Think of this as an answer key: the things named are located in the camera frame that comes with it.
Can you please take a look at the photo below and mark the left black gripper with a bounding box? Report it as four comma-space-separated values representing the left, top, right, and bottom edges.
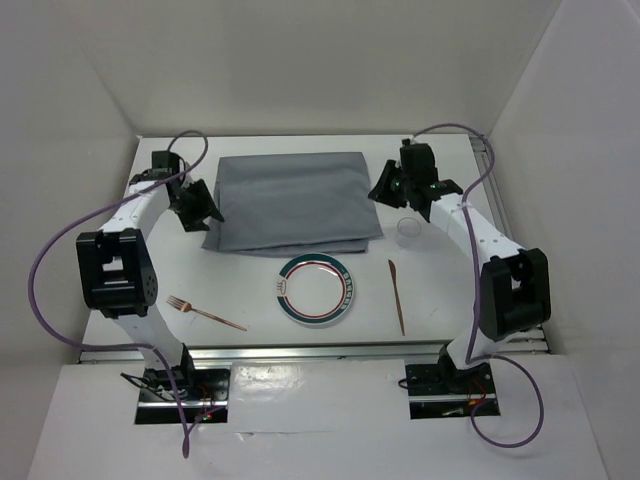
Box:
169, 178, 223, 233

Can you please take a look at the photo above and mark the grey cloth napkin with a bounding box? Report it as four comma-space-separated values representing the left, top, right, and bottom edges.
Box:
202, 152, 383, 257

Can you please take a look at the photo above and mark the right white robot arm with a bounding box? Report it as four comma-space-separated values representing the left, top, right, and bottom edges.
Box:
369, 139, 551, 393

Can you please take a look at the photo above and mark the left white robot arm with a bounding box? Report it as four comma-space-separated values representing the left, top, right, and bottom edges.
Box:
76, 150, 224, 399

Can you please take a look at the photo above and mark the clear plastic cup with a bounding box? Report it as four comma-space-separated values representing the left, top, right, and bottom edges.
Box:
395, 217, 422, 248

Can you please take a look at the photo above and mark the copper knife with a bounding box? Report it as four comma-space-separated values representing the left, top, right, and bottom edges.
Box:
388, 259, 406, 337

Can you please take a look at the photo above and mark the copper fork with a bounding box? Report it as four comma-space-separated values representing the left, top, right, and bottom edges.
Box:
166, 295, 248, 332

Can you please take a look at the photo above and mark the white plate green red rim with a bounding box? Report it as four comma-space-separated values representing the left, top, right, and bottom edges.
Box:
275, 253, 355, 329

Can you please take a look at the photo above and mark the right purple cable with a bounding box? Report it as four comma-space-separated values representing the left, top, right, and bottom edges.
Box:
412, 122, 546, 446

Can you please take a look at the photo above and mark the purple cable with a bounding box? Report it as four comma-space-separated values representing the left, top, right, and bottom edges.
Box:
412, 122, 546, 446
27, 129, 210, 459

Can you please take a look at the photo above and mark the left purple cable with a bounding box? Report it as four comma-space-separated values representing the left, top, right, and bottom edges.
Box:
27, 129, 210, 459

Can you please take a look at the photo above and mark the aluminium rail front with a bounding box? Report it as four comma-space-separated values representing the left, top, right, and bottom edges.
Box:
79, 331, 550, 364

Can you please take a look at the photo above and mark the aluminium rail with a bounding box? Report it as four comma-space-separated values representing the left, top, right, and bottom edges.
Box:
469, 135, 551, 351
79, 331, 550, 364

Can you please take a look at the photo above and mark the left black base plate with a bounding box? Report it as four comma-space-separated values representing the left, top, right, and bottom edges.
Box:
120, 367, 231, 425

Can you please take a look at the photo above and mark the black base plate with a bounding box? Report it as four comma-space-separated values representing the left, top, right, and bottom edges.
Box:
397, 363, 500, 420
120, 367, 231, 425

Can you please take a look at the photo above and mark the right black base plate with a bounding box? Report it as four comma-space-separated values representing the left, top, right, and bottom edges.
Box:
397, 363, 500, 420

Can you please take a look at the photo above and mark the aluminium rail right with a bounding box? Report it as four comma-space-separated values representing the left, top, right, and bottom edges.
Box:
469, 135, 551, 351

